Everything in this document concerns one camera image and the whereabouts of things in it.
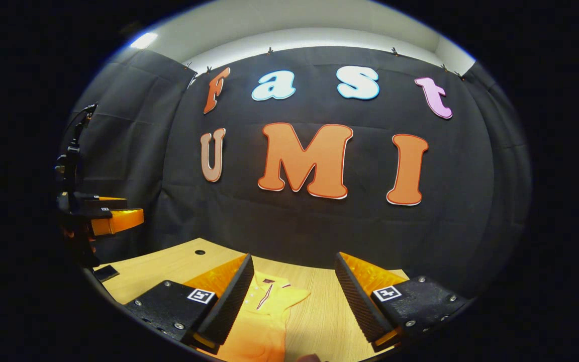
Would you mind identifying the ceiling light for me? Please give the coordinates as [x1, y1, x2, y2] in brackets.
[130, 33, 159, 50]

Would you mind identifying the orange T-shirt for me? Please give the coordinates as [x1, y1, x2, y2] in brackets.
[209, 271, 312, 362]

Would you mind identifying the small black flat object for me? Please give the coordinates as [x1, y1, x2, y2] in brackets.
[92, 265, 120, 282]

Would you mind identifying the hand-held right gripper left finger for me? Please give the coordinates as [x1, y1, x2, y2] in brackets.
[124, 253, 255, 355]

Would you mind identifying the black backdrop cloth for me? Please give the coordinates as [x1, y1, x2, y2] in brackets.
[58, 46, 532, 297]

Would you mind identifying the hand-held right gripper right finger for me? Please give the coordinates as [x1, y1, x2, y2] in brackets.
[334, 251, 471, 352]

